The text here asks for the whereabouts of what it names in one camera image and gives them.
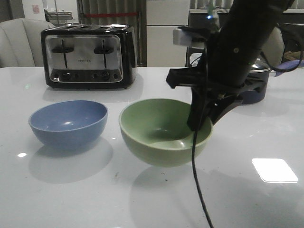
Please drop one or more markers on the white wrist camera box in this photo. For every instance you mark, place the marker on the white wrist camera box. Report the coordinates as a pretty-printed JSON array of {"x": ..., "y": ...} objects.
[{"x": 191, "y": 37}]

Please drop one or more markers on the black and chrome toaster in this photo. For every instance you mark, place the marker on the black and chrome toaster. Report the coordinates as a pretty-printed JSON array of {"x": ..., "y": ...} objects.
[{"x": 89, "y": 56}]

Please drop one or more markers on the light green bowl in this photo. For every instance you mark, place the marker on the light green bowl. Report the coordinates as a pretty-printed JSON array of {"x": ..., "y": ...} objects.
[{"x": 156, "y": 132}]

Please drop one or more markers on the dark blue saucepan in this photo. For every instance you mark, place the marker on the dark blue saucepan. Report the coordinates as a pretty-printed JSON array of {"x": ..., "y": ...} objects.
[{"x": 257, "y": 94}]

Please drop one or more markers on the blue bowl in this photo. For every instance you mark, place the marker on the blue bowl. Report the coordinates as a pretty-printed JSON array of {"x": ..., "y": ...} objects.
[{"x": 69, "y": 125}]

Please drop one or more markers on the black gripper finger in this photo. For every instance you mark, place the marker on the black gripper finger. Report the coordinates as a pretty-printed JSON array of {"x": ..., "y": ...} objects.
[
  {"x": 199, "y": 110},
  {"x": 222, "y": 106}
]

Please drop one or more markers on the light grey chair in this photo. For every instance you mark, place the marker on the light grey chair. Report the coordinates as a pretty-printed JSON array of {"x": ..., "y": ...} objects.
[{"x": 20, "y": 42}]

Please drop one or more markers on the white refrigerator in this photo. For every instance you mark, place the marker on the white refrigerator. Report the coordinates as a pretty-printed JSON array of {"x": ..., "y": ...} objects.
[{"x": 162, "y": 17}]

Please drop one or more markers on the glass lid with blue knob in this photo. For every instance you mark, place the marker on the glass lid with blue knob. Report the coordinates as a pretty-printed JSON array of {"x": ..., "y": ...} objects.
[{"x": 259, "y": 66}]

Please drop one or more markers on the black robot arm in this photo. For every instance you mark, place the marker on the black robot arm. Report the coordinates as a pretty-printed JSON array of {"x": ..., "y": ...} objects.
[{"x": 220, "y": 78}]

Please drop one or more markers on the beige upholstered chair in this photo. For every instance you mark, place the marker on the beige upholstered chair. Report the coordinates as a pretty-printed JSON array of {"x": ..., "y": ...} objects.
[{"x": 273, "y": 49}]

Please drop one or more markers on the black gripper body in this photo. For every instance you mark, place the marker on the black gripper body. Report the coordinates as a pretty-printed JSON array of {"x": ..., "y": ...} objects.
[{"x": 200, "y": 75}]

